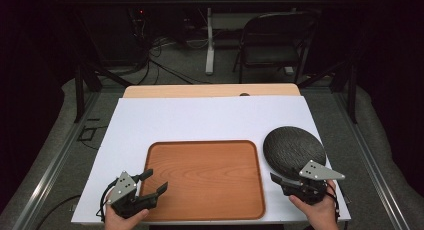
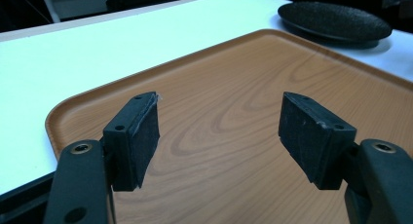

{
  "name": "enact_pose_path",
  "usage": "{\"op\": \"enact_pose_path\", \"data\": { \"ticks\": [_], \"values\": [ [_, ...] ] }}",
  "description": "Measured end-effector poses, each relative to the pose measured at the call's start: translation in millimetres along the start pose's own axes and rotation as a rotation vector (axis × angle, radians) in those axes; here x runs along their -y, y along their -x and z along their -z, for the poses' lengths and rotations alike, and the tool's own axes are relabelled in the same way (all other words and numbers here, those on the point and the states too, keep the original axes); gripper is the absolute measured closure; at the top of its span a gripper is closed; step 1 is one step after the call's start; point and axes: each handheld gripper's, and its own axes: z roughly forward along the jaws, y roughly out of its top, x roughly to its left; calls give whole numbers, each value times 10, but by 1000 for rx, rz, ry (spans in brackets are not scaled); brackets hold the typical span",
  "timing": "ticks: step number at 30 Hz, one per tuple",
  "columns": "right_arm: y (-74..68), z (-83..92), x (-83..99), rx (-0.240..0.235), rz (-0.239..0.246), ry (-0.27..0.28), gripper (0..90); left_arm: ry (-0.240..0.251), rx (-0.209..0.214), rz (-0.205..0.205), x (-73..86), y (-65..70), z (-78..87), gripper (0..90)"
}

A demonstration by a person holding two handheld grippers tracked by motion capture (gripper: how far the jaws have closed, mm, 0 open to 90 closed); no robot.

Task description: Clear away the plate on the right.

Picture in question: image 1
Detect dark device with red light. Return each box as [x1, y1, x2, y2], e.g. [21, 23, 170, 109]
[130, 7, 148, 42]

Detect white desk leg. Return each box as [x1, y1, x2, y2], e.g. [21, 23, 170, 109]
[204, 7, 215, 76]

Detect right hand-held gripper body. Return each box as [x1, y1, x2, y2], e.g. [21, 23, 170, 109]
[280, 159, 346, 206]

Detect black metal stand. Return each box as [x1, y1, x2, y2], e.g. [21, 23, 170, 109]
[296, 60, 359, 125]
[73, 61, 135, 124]

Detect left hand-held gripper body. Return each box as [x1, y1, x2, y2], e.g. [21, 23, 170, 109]
[106, 171, 158, 220]

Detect thin black floor cable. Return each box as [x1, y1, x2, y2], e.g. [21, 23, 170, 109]
[34, 194, 82, 230]

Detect light wooden table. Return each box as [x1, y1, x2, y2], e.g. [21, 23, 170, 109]
[122, 83, 302, 99]

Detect white table mat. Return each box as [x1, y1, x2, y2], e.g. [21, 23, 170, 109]
[70, 95, 352, 225]

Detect right hand-held gripper cable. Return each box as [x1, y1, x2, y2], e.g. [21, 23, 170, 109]
[327, 182, 342, 222]

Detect aluminium floor rail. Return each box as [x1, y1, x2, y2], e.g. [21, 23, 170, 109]
[332, 89, 413, 230]
[11, 89, 102, 230]

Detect person's right hand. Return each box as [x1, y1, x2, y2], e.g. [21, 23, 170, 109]
[288, 179, 341, 230]

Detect left hand-held gripper cable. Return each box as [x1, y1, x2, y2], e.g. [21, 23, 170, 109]
[95, 178, 120, 223]

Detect hand-held gripper cable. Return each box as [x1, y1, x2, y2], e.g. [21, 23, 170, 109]
[327, 182, 342, 222]
[95, 178, 120, 223]

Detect person's left hand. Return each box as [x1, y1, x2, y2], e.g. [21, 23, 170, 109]
[103, 204, 150, 230]

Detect brown wooden tray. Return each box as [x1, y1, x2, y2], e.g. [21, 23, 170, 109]
[138, 139, 267, 222]

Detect dark round textured plate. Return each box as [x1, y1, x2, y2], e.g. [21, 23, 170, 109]
[262, 125, 327, 182]

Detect bundle of black cables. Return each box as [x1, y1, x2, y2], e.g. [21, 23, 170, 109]
[109, 34, 174, 86]

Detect black folding chair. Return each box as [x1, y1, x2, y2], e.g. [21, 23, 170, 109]
[231, 11, 318, 85]

